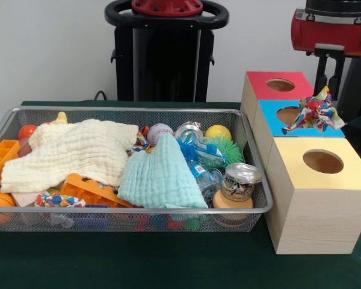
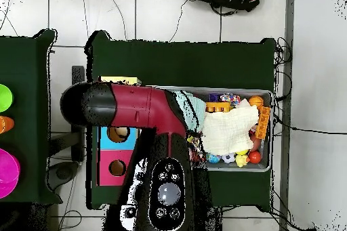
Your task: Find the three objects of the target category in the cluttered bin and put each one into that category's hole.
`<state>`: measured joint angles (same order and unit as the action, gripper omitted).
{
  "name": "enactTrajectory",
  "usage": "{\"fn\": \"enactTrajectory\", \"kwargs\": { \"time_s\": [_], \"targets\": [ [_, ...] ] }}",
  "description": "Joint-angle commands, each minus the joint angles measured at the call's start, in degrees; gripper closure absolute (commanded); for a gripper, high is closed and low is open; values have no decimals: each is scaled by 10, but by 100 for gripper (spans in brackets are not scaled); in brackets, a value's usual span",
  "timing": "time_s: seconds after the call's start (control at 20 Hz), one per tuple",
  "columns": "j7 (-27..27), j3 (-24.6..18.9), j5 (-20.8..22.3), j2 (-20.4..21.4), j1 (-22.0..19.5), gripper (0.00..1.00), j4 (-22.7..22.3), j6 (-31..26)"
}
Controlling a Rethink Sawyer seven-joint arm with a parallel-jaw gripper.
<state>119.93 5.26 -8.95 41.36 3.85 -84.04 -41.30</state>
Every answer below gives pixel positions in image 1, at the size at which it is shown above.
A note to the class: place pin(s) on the orange plastic grid tray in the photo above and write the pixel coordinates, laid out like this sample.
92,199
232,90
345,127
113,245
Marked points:
1,153

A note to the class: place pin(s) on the dark green table cloth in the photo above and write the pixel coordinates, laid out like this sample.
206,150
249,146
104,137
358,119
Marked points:
138,262

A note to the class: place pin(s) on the white baseball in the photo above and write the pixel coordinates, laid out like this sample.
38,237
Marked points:
159,134

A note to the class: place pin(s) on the silver mesh bin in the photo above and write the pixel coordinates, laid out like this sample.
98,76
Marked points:
168,218

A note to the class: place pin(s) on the orange plastic toy block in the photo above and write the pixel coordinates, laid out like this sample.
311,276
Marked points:
87,189

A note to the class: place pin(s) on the cream muslin cloth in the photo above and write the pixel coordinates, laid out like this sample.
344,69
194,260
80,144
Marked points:
63,150

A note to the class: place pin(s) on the green spiky ball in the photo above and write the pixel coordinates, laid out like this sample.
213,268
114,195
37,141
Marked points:
225,150

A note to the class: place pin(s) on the mint green muslin cloth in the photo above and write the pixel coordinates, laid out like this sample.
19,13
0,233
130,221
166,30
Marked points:
162,177

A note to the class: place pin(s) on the crushed drink can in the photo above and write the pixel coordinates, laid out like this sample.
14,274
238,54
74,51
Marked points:
242,180

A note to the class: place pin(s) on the wooden three-hole box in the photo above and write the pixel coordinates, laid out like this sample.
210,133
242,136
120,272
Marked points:
319,210

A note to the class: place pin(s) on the yellow ball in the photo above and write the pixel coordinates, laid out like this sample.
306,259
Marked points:
218,132

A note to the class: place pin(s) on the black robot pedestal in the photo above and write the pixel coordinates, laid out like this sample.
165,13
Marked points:
162,60

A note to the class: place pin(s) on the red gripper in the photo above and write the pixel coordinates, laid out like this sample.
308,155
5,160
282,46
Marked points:
328,34

